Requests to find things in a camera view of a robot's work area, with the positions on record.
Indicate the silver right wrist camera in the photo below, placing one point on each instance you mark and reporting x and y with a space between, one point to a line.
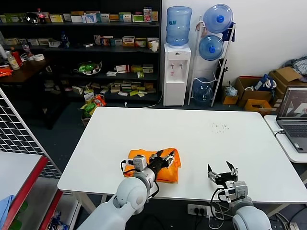
240 189

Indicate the white water dispenser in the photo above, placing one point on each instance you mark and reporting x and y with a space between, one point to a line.
176 79

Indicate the dark blue bottle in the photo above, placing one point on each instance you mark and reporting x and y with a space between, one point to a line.
64 39

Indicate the tall pink white box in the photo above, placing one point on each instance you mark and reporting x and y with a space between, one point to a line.
147 14

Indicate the dark blue cloth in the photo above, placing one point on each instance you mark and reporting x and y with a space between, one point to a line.
226 34

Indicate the red green medicine box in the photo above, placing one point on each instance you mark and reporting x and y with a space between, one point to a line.
140 43

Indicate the black stand behind rack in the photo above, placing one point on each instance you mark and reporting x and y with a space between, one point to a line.
221 72

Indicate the red framed white cart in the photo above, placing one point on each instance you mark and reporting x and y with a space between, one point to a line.
14 172

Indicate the orange juice bottle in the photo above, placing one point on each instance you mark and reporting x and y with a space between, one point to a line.
14 62

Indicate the shiny metal bowl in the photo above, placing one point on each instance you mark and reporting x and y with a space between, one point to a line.
31 18

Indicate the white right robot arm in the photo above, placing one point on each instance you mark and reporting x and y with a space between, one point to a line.
249 215

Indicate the bowl with green packets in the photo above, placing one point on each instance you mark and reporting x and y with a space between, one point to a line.
88 68

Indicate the red white flat box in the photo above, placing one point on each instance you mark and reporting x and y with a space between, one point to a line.
123 69

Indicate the upright blue water jug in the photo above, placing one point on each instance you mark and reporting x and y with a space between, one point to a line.
178 26

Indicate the pile of grey clothes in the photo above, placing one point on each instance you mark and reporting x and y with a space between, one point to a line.
299 64

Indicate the orange t-shirt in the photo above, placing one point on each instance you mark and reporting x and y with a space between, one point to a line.
171 175

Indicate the large white table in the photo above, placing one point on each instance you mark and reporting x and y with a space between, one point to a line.
108 143

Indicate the grey open laptop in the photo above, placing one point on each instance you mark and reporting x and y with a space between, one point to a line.
295 129

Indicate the orange snack packet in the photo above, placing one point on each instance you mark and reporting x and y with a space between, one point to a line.
5 72

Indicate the open brown cardboard box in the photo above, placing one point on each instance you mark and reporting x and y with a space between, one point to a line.
256 95

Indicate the small box with plastic bag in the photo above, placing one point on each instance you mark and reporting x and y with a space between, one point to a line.
230 99

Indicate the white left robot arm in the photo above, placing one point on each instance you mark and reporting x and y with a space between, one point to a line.
129 196

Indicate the white paper cup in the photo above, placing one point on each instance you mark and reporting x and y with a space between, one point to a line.
154 46

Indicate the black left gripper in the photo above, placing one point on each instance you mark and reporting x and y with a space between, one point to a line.
159 164

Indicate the black shelf unit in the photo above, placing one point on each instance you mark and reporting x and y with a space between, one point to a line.
72 50

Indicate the small white side table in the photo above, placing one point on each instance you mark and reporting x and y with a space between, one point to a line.
285 148

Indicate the cola bottle red label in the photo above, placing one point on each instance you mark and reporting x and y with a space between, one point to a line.
42 16

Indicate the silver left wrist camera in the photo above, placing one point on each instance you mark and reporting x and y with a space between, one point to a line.
139 161

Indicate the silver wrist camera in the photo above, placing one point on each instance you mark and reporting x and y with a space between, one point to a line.
139 161
240 189

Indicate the tilted blue water jug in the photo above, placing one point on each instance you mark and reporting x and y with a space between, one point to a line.
211 48
202 92
217 20

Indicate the light blue cloth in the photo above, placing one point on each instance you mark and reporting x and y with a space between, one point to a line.
6 206

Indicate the white power strip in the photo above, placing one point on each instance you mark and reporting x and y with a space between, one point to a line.
199 210

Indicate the tilted brown cardboard box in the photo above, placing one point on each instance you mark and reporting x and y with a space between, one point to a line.
286 75

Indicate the dark wooden table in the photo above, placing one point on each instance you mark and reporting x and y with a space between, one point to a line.
24 74

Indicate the small orange cardboard box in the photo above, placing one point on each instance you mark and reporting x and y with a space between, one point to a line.
259 106

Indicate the colourful snack bags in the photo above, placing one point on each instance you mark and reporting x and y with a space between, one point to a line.
93 104

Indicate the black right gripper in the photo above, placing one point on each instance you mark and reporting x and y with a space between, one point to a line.
225 178

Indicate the white metal jug rack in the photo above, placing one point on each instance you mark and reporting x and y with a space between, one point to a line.
229 48

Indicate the yellow white medicine box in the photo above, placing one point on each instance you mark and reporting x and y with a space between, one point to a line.
128 42

